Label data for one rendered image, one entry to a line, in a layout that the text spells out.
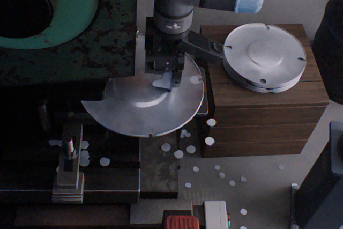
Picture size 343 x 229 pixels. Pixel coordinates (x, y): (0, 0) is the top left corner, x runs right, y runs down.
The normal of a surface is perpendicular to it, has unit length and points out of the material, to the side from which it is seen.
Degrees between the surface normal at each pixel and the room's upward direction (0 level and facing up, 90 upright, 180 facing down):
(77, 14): 90
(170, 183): 0
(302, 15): 0
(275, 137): 90
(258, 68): 0
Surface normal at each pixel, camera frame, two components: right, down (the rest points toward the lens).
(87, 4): 0.03, 0.80
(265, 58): 0.08, -0.59
